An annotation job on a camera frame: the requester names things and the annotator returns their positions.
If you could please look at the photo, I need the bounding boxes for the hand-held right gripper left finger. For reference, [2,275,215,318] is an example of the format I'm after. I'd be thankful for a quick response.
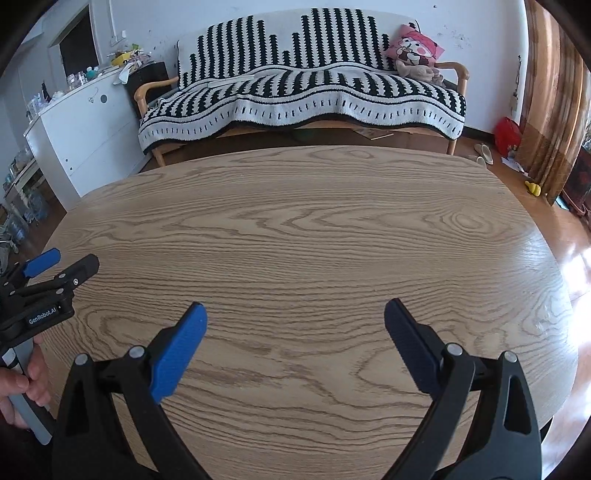
[52,302,208,480]

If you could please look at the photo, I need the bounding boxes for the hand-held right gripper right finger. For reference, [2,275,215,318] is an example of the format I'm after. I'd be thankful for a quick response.
[384,298,542,480]

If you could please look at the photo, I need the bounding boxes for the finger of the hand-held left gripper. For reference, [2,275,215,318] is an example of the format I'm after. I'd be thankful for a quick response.
[9,254,100,302]
[0,248,62,291]

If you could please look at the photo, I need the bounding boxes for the person's left hand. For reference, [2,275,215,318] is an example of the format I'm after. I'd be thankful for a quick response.
[0,333,52,431]

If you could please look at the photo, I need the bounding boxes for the group of water bottles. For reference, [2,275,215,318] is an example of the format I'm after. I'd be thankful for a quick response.
[4,189,49,241]

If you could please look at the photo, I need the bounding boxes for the white rack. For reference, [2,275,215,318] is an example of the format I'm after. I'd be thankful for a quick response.
[2,157,45,219]

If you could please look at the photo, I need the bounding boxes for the white cabinet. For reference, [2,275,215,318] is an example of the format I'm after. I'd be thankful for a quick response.
[24,76,149,200]

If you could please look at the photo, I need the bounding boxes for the clutter of small items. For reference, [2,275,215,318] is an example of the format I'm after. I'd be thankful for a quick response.
[25,44,154,117]

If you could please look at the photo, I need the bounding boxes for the black cabinet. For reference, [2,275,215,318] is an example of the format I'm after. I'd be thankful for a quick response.
[127,62,168,117]

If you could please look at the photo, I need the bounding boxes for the red bag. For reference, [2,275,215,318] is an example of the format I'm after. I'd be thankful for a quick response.
[495,117,523,156]

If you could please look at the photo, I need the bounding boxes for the dark plant pot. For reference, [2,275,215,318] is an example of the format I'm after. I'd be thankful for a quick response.
[558,152,591,216]

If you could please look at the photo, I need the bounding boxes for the beige plush toy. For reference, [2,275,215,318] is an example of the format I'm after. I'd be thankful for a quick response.
[397,58,447,87]

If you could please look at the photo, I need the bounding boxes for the black white knitted blanket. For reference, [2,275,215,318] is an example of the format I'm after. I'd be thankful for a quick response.
[139,8,467,156]

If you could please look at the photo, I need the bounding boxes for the brown curtain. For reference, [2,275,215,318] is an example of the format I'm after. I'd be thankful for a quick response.
[522,0,591,207]

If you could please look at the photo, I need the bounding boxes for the pink cartoon pillow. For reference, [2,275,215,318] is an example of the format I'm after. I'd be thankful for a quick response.
[382,24,447,64]

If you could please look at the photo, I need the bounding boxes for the wooden frame sofa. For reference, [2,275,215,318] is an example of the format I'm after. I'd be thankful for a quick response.
[134,7,470,168]

